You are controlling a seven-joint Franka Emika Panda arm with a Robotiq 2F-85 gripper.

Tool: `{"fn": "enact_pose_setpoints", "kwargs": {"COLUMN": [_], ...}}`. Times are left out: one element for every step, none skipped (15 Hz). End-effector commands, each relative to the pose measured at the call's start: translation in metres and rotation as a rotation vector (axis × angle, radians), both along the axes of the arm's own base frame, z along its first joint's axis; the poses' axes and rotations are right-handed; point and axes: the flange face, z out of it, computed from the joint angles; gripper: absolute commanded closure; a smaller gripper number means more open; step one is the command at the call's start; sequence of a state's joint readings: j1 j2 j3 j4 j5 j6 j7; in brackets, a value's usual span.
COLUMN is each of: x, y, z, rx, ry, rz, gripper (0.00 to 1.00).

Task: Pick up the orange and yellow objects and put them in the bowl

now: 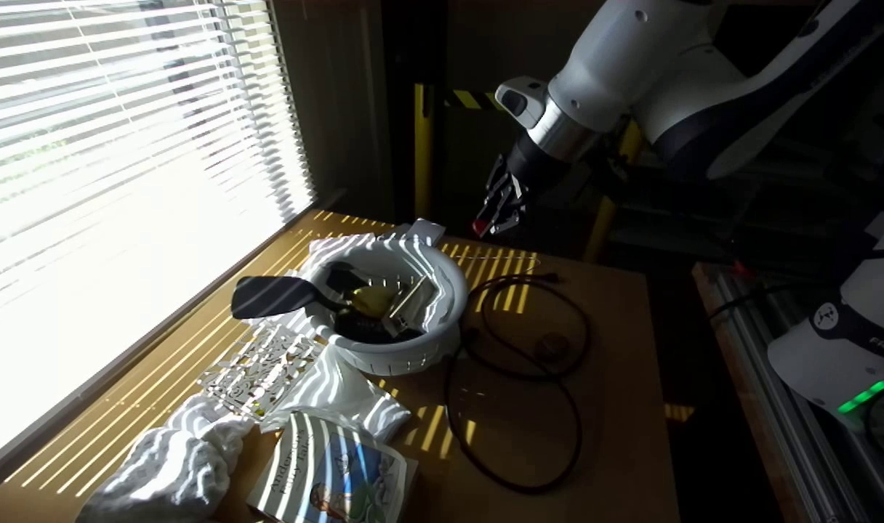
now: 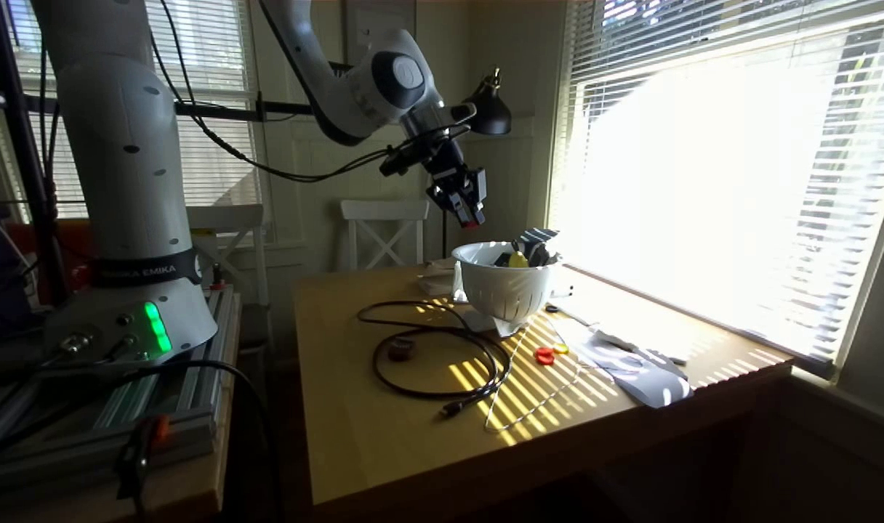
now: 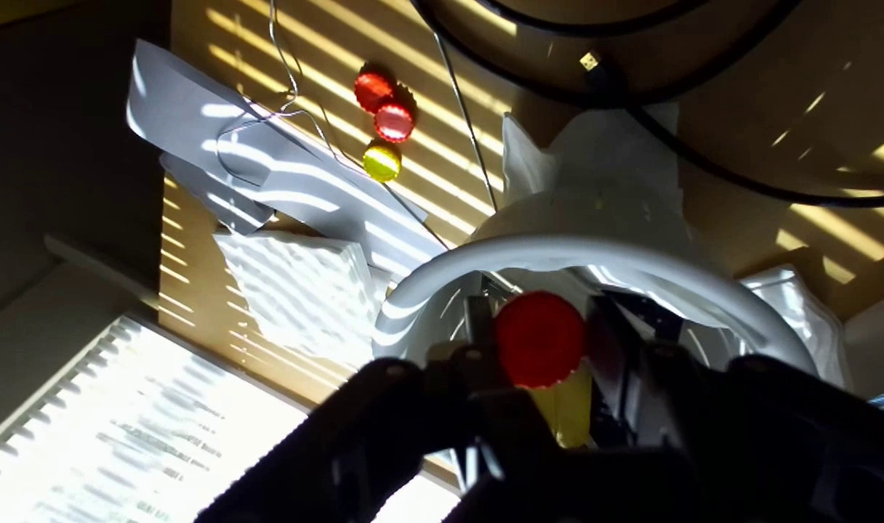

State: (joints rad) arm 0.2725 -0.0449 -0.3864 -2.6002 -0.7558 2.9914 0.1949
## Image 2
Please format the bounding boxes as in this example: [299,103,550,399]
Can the large white window blinds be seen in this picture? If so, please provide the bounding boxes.
[556,0,884,367]

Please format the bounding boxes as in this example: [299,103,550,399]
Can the white folded cloth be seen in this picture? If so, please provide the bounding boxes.
[579,328,696,412]

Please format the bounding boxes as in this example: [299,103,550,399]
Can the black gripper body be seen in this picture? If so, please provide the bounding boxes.
[422,141,491,225]

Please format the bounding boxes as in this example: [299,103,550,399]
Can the black desk lamp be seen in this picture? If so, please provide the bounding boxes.
[437,64,515,263]

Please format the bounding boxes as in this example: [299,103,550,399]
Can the white ceramic bowl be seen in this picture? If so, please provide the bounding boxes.
[447,240,558,341]

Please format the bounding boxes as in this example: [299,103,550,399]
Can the dark blue bag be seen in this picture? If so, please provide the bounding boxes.
[0,203,41,344]

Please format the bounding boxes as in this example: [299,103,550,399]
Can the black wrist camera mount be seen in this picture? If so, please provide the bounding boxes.
[377,115,476,180]

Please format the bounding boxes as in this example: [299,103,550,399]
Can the black switch box red button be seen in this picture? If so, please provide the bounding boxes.
[114,412,178,505]

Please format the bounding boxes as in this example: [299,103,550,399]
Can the black slanted stand pole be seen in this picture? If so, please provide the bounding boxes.
[0,0,73,306]

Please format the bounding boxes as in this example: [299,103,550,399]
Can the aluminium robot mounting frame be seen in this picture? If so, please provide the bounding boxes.
[0,289,248,523]

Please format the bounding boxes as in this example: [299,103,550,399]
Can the small white window blinds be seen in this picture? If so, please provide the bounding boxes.
[2,0,265,221]

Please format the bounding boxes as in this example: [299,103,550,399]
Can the black looped cable with plug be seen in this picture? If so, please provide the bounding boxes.
[354,296,515,421]

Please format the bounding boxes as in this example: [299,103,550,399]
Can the thick black power cable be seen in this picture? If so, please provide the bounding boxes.
[119,357,278,523]

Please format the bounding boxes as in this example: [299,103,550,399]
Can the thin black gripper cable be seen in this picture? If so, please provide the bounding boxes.
[143,0,415,187]

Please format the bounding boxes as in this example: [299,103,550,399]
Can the black spatula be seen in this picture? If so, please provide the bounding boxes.
[515,225,563,267]

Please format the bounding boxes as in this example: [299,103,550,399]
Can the black horizontal boom rod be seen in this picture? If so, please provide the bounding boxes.
[175,97,321,126]

